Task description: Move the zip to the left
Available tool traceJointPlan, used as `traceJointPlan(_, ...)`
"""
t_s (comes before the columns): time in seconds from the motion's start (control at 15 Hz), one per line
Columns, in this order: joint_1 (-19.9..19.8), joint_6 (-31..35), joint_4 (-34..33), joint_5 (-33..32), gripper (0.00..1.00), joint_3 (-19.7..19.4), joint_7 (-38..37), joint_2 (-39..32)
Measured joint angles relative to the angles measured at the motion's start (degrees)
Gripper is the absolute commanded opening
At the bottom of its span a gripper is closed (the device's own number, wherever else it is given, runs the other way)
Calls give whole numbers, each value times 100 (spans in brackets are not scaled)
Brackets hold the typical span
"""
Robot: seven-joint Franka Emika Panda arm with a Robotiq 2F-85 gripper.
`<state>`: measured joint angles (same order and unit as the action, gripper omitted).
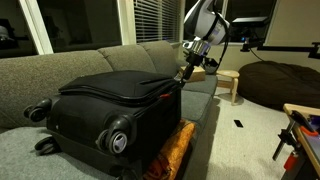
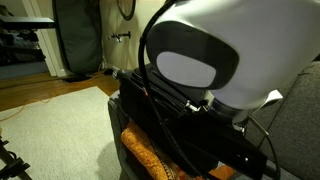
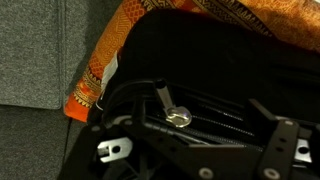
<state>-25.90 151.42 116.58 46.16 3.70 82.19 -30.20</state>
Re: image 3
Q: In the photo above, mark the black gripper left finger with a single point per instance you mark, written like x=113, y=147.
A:
x=86, y=150

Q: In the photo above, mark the black fabric wheeled suitcase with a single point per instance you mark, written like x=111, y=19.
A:
x=206, y=50

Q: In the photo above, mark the orange patterned cushion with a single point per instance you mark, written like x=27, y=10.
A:
x=110, y=43

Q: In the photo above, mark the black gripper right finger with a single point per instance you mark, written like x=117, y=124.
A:
x=280, y=150

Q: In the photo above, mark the grey fabric sofa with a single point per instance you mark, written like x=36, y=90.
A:
x=30, y=50

